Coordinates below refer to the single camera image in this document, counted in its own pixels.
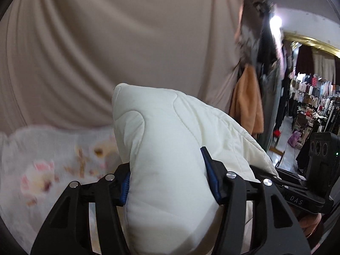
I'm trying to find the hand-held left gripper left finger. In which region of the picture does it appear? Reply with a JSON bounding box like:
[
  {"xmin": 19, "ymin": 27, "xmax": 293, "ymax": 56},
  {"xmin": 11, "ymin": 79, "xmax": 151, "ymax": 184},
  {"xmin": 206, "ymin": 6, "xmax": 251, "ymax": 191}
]
[{"xmin": 30, "ymin": 163, "xmax": 131, "ymax": 255}]

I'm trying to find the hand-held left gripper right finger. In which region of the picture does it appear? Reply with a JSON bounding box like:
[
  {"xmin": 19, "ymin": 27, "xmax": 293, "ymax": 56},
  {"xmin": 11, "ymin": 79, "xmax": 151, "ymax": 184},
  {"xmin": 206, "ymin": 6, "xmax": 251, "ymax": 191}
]
[{"xmin": 200, "ymin": 146, "xmax": 312, "ymax": 255}]

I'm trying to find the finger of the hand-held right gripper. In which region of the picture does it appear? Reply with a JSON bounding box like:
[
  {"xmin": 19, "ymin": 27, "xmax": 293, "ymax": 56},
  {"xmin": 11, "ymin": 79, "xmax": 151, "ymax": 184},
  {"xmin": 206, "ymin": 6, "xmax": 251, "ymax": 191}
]
[{"xmin": 249, "ymin": 165, "xmax": 304, "ymax": 188}]

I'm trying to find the white quilted jacket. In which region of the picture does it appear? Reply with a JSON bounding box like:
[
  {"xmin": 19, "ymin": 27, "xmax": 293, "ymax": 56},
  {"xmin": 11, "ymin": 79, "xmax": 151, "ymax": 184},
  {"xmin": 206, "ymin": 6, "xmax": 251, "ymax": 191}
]
[{"xmin": 112, "ymin": 83, "xmax": 282, "ymax": 255}]

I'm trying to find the row of hanging clothes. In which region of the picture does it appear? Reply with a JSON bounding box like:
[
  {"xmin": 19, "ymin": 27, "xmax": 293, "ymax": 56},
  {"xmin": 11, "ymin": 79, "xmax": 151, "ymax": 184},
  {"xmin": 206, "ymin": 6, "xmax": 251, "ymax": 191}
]
[{"xmin": 288, "ymin": 70, "xmax": 340, "ymax": 136}]

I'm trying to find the person's right hand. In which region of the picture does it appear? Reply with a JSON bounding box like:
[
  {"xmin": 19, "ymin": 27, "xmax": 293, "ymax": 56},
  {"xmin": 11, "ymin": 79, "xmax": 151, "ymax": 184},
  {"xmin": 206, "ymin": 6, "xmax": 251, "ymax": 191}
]
[{"xmin": 300, "ymin": 215, "xmax": 324, "ymax": 239}]

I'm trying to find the purple bag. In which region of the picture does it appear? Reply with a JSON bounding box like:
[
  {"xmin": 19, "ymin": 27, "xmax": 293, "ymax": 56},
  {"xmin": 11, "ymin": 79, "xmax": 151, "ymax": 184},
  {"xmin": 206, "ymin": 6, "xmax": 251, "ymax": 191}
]
[{"xmin": 288, "ymin": 134, "xmax": 301, "ymax": 148}]

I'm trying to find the grey hanging garment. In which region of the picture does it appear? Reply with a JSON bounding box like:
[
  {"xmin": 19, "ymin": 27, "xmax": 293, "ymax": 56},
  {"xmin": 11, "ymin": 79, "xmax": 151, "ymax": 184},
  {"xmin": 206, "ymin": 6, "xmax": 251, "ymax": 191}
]
[{"xmin": 259, "ymin": 58, "xmax": 283, "ymax": 152}]

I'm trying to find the orange hanging garment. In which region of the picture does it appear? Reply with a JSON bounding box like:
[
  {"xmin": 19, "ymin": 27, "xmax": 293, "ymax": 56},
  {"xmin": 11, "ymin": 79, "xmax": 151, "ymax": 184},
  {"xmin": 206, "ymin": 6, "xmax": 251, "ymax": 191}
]
[{"xmin": 229, "ymin": 64, "xmax": 265, "ymax": 139}]

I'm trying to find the floral printed blanket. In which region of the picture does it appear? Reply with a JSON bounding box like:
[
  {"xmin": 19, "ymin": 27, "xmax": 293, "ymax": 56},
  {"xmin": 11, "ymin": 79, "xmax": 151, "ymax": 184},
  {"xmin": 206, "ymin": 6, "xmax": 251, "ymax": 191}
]
[{"xmin": 0, "ymin": 125, "xmax": 130, "ymax": 255}]

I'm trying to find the dark red drape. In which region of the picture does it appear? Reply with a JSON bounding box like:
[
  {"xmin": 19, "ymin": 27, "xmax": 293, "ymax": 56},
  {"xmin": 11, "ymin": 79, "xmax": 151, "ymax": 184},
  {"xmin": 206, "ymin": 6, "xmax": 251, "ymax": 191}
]
[{"xmin": 297, "ymin": 45, "xmax": 314, "ymax": 75}]

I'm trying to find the black white patterned garment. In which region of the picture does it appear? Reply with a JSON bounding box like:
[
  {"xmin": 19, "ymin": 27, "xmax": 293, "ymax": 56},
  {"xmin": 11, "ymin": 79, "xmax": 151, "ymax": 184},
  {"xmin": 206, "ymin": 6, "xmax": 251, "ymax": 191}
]
[{"xmin": 234, "ymin": 0, "xmax": 272, "ymax": 67}]

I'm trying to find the bright ceiling lamp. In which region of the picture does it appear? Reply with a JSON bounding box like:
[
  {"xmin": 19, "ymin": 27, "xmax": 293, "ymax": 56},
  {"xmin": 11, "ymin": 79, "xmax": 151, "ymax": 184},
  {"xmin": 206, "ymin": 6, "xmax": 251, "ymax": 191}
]
[{"xmin": 269, "ymin": 14, "xmax": 283, "ymax": 28}]

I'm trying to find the beige backdrop curtain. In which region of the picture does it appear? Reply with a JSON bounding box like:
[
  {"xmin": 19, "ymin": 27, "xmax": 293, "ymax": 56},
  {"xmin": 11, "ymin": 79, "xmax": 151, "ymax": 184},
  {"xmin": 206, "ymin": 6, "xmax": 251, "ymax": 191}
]
[{"xmin": 0, "ymin": 0, "xmax": 245, "ymax": 133}]

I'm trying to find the gold arch frame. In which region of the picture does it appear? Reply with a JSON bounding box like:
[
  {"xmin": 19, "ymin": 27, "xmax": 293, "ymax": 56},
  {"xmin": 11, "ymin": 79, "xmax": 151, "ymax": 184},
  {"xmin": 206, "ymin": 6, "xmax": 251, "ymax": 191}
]
[{"xmin": 283, "ymin": 30, "xmax": 340, "ymax": 58}]

